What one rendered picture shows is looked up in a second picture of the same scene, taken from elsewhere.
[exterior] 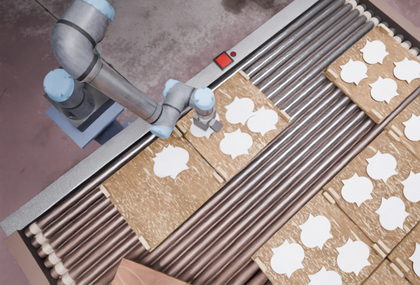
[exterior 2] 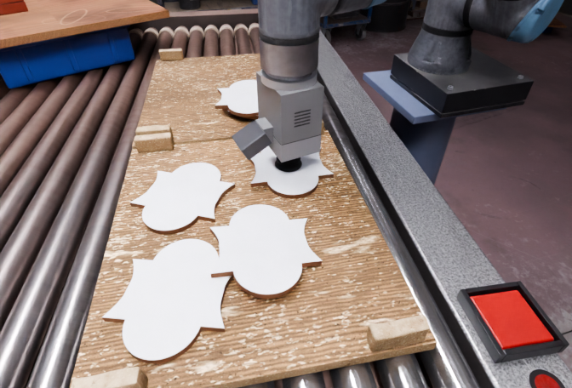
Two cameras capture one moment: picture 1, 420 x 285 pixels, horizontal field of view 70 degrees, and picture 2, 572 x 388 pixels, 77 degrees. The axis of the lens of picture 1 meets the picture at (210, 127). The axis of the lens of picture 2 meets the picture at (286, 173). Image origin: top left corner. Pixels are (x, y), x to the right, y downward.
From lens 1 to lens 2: 1.21 m
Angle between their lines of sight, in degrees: 63
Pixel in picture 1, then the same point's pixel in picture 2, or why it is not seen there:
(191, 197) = (169, 104)
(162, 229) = (168, 72)
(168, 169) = (240, 88)
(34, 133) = (453, 192)
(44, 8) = not seen: outside the picture
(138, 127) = (356, 102)
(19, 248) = not seen: hidden behind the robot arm
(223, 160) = (175, 161)
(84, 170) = (323, 54)
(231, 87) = (365, 273)
